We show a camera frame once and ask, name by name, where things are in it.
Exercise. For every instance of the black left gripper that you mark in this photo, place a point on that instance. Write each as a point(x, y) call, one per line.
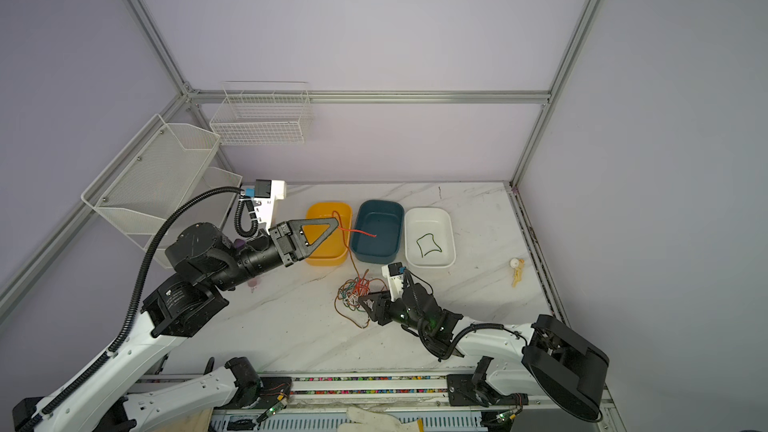
point(288, 238)

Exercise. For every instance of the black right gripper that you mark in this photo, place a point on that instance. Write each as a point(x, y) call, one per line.
point(381, 308)

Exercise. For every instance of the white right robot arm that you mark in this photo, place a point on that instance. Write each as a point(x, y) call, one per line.
point(567, 368)

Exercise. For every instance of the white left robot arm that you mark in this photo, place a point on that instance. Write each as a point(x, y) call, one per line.
point(206, 264)

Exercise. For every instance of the yellow plastic bin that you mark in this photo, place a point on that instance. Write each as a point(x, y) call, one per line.
point(333, 250)

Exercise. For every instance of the teal plastic bin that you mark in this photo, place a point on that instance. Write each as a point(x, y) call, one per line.
point(378, 231)

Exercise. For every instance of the white plastic bin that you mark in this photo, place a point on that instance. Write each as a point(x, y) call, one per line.
point(429, 239)

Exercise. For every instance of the white work glove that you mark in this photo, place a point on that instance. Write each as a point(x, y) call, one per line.
point(360, 420)

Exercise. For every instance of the small white yellow toy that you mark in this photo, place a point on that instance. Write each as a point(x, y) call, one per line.
point(517, 266)

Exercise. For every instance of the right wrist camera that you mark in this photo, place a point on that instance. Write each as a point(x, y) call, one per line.
point(393, 274)

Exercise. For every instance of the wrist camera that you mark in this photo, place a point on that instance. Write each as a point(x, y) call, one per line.
point(393, 274)
point(257, 205)

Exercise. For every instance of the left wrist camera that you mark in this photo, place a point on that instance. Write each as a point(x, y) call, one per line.
point(257, 205)

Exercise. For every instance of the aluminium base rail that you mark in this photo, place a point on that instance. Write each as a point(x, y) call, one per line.
point(444, 401)

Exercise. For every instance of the white wire wall basket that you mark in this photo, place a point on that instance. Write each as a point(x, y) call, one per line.
point(263, 113)

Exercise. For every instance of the white mesh wall shelf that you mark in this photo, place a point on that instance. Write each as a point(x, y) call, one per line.
point(165, 165)

